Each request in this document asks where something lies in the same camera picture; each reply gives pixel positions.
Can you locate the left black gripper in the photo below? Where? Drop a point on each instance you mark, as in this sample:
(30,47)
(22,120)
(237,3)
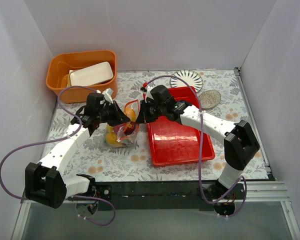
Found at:
(112,113)

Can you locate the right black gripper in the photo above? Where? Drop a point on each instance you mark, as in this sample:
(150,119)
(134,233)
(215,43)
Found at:
(148,112)

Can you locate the red apple toy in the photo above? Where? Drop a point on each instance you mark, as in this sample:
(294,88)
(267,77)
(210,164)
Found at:
(119,130)

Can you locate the yellow orange mango toy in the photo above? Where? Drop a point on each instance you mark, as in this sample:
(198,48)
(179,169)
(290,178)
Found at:
(130,113)

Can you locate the yellow corn cob toy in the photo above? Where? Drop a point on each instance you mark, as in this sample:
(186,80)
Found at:
(110,129)

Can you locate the dark purple fruit toy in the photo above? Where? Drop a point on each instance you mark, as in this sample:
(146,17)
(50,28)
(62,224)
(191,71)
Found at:
(130,128)

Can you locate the clear zip top bag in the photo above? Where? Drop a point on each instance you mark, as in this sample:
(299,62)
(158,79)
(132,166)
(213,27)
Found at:
(129,140)

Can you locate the orange fruit toy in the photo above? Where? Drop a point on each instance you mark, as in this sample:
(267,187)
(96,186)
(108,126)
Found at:
(111,139)

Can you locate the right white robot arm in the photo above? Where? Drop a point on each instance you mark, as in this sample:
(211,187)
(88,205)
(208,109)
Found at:
(238,139)

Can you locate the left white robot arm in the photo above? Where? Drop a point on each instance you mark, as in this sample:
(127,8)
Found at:
(44,181)

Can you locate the red plastic tray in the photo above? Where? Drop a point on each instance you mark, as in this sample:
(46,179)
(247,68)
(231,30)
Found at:
(173,144)

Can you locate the white rectangular dish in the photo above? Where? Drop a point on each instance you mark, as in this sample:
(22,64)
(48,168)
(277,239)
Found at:
(91,75)

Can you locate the yellow item in tub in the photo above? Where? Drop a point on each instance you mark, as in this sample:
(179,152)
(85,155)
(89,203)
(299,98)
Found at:
(66,82)

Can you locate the striped round plate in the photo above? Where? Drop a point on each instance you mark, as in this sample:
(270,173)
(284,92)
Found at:
(191,77)

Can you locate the speckled grey round dish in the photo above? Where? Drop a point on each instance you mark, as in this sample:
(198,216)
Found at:
(209,99)

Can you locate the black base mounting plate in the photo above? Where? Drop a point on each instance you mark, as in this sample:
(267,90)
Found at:
(167,203)

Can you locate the orange plastic tub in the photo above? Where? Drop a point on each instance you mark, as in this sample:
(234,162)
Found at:
(61,64)

